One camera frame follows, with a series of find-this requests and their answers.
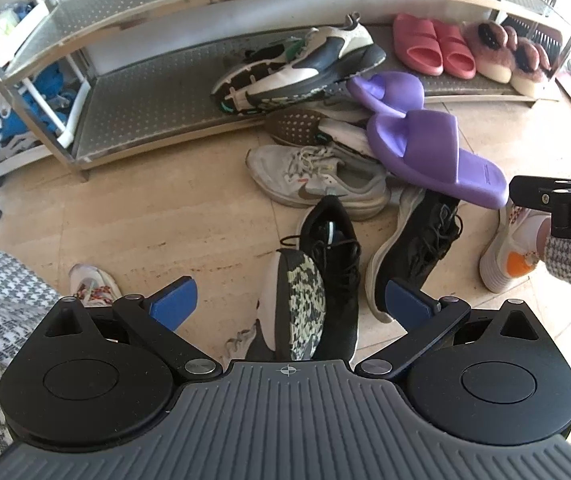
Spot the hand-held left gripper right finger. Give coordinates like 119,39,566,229
354,280,541,381

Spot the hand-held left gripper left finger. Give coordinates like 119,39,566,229
40,276,218,382

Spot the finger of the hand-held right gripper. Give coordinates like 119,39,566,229
509,175,571,211

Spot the black sneaker white sole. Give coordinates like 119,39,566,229
365,187,463,325
285,195,363,363

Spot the purple slipper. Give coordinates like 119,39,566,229
346,71,425,117
365,109,510,211

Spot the black sneaker teal lining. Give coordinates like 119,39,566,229
222,79,353,117
225,249,329,363

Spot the grey sneaker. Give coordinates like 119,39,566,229
245,144,391,222
264,100,383,163

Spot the white orange sneaker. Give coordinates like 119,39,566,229
69,263,123,308
479,200,551,293

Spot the fluffy pink slipper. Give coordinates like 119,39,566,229
465,22,519,83
508,40,553,97

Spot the black ribbed panel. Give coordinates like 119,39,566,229
503,14,563,61

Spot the white shelf cart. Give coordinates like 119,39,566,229
0,0,91,178

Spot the pale yellow packet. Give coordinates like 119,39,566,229
0,7,22,37

